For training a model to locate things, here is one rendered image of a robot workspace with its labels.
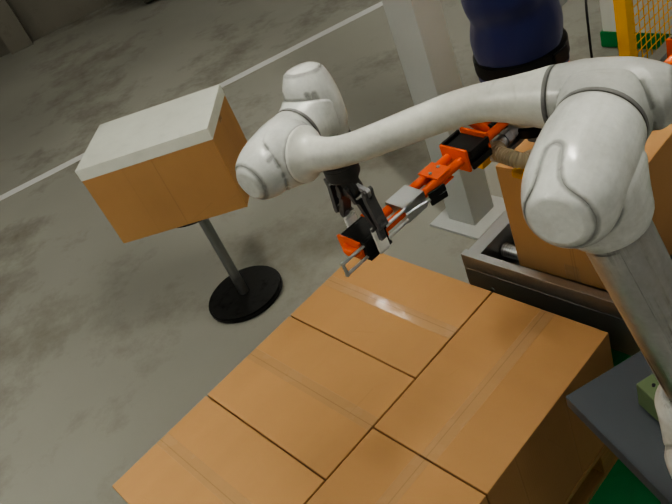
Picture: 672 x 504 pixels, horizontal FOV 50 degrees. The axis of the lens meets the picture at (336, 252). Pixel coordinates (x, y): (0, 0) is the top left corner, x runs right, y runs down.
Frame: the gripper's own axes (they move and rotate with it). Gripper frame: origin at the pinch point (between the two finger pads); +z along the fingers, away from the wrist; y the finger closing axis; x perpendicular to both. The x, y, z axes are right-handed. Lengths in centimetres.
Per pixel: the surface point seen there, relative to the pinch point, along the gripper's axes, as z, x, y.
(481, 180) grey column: 103, -126, 100
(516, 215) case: 46, -60, 16
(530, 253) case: 61, -60, 14
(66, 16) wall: 116, -212, 883
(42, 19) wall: 107, -185, 892
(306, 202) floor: 123, -90, 207
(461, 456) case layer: 68, 6, -12
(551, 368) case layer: 68, -31, -14
